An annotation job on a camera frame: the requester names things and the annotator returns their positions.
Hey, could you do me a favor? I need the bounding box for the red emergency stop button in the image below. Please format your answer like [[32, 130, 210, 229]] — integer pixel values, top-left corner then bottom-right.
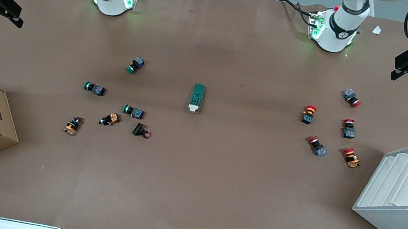
[[341, 118, 358, 140], [341, 88, 364, 109], [305, 135, 329, 158]]

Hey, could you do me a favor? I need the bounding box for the red emergency button orange block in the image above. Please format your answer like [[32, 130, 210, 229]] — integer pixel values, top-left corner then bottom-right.
[[341, 146, 363, 170], [300, 104, 318, 126]]

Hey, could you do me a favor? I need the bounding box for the brown paper table cover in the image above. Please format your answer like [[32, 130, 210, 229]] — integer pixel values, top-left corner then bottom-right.
[[0, 0, 408, 229]]

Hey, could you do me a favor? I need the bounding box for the green push button switch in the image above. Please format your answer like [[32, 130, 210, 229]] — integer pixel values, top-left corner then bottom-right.
[[122, 104, 146, 120], [82, 81, 107, 97], [126, 55, 146, 76]]

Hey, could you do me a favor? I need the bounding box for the black orange button switch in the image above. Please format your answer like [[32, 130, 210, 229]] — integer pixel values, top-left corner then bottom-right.
[[99, 111, 121, 128], [62, 115, 84, 137]]

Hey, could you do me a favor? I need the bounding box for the black switch with red lens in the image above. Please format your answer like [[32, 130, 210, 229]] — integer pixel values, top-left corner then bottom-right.
[[131, 122, 153, 140]]

